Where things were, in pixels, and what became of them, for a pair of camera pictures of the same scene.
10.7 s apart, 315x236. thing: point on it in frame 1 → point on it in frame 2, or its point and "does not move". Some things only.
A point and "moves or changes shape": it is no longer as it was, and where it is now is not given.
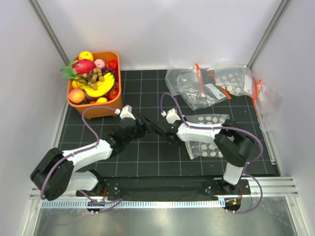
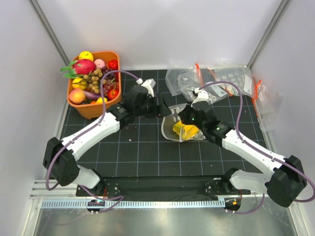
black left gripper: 143,130 → 161,112
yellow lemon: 102,100 does not move
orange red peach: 76,95 does not move
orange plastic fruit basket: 116,103 does not move
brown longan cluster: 96,75 does not move
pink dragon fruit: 78,68 does not move
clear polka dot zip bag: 200,149 moves or changes shape
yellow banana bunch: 102,86 moves or changes shape
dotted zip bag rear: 236,79 does not move
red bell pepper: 113,65 does not move
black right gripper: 173,123 → 184,114
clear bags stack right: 268,102 does not move
